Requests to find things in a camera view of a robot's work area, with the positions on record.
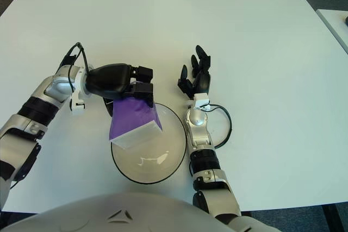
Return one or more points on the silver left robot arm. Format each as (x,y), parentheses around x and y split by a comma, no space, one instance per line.
(35,112)

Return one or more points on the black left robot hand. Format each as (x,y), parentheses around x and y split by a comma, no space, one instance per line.
(111,81)

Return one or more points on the grey robot torso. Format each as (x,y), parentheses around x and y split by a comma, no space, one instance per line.
(136,213)

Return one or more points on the neighbouring white table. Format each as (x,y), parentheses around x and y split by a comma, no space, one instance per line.
(335,25)

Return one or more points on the purple tissue paper pack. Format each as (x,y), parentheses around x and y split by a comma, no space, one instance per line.
(133,118)

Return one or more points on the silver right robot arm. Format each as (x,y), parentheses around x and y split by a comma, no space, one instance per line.
(204,145)

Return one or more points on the black table leg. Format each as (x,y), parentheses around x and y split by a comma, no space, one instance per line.
(331,218)

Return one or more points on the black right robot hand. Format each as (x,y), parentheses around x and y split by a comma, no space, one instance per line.
(202,82)

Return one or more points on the white plate with black rim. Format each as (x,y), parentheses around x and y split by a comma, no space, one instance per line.
(152,161)

